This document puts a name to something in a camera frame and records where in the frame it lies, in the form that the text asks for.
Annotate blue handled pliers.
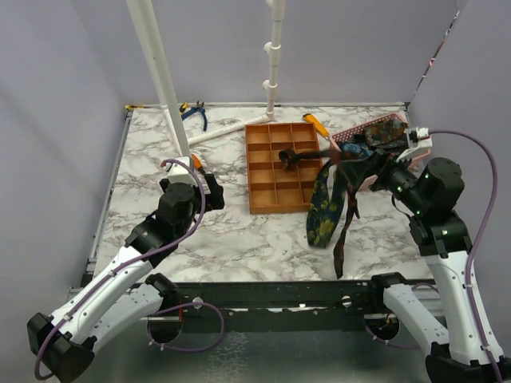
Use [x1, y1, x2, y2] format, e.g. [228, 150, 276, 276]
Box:
[180, 101, 208, 132]

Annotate wooden compartment tray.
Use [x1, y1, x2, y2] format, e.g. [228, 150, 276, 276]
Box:
[245, 121, 323, 215]

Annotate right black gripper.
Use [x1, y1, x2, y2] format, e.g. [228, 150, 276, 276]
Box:
[339, 145, 430, 213]

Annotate white pvc pipe frame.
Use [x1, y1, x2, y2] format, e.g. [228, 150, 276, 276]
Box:
[127, 0, 286, 156]

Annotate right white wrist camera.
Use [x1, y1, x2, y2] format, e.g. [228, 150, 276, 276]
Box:
[397, 127, 433, 162]

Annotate purple cable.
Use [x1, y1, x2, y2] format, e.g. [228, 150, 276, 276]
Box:
[34, 158, 225, 381]
[365, 129, 505, 383]

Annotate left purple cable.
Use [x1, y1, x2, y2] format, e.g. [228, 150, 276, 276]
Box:
[34, 158, 225, 381]

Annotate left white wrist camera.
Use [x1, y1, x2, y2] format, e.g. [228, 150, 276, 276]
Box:
[160, 156, 199, 186]

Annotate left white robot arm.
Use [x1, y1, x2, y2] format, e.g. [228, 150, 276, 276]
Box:
[27, 173, 225, 382]

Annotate blue floral tie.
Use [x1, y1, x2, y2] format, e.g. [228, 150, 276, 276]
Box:
[339, 142, 373, 159]

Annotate yellow black tool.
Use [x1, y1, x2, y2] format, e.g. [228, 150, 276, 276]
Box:
[125, 105, 152, 111]

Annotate yellow utility knife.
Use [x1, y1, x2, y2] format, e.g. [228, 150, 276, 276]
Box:
[303, 113, 329, 139]

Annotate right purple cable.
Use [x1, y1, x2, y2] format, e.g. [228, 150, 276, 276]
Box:
[365, 129, 505, 383]

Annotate navy yellow floral tie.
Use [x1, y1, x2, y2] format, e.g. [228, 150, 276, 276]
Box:
[306, 160, 348, 248]

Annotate pink perforated plastic basket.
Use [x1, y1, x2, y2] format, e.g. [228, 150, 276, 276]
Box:
[327, 112, 432, 192]

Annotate yellow handled cutter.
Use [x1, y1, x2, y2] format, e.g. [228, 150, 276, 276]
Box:
[180, 102, 188, 115]

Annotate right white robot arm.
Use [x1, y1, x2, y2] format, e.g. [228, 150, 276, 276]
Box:
[339, 151, 510, 382]

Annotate orange handled screwdriver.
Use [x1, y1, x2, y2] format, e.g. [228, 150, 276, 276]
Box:
[191, 154, 205, 176]

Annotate black metal base rail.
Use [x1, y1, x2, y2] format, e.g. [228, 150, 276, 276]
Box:
[82, 274, 398, 340]

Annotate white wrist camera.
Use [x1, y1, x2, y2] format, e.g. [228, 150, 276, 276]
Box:
[397, 127, 433, 162]
[160, 156, 199, 186]

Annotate black orange floral tie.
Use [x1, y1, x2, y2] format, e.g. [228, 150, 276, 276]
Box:
[279, 149, 360, 278]

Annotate dark paisley tie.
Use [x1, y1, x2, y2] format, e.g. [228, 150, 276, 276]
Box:
[363, 117, 408, 148]

